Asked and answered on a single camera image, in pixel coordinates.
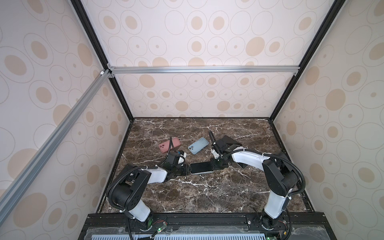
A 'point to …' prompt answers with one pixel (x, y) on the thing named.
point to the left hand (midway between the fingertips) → (195, 168)
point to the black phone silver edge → (201, 167)
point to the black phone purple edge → (229, 140)
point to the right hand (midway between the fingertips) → (212, 168)
